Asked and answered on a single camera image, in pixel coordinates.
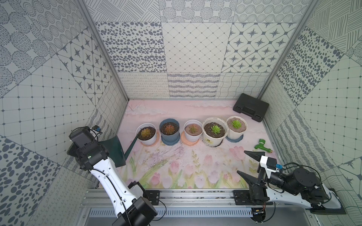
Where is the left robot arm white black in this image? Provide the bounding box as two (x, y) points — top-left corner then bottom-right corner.
(67, 126), (157, 226)

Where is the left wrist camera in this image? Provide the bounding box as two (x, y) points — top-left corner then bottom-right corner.
(91, 125), (102, 134)

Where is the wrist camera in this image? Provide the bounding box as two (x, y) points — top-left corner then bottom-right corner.
(259, 155), (282, 179)
(91, 125), (102, 134)

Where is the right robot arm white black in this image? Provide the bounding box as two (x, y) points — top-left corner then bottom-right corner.
(233, 151), (345, 215)

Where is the dark green watering can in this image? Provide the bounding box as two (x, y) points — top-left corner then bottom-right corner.
(67, 128), (139, 170)

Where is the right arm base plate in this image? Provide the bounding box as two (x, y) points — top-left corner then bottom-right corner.
(232, 190), (255, 205)

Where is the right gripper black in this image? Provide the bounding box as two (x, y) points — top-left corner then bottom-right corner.
(237, 150), (300, 196)

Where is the black plastic tool case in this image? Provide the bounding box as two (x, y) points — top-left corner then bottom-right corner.
(233, 93), (269, 122)

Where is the blue-grey pot red succulent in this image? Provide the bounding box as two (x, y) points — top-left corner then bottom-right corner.
(159, 119), (181, 146)

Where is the large white pot green succulent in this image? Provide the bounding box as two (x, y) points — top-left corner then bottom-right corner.
(202, 117), (229, 147)

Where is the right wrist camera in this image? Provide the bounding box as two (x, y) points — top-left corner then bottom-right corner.
(259, 155), (282, 179)

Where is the white pot bright green succulent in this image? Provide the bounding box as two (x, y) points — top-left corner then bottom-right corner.
(226, 116), (248, 143)

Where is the white pot pink succulent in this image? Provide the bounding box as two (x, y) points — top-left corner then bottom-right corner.
(181, 120), (203, 146)

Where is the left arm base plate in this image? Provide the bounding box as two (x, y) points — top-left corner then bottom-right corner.
(143, 190), (160, 206)

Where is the white pot yellow-brown succulent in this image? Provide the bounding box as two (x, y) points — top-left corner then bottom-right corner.
(136, 123), (160, 147)

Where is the right small circuit board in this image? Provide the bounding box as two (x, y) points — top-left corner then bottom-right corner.
(251, 208), (266, 223)

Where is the aluminium mounting rail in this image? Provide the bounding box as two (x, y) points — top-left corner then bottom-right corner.
(80, 189), (311, 209)

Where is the green hose nozzle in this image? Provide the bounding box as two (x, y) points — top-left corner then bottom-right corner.
(254, 139), (273, 153)

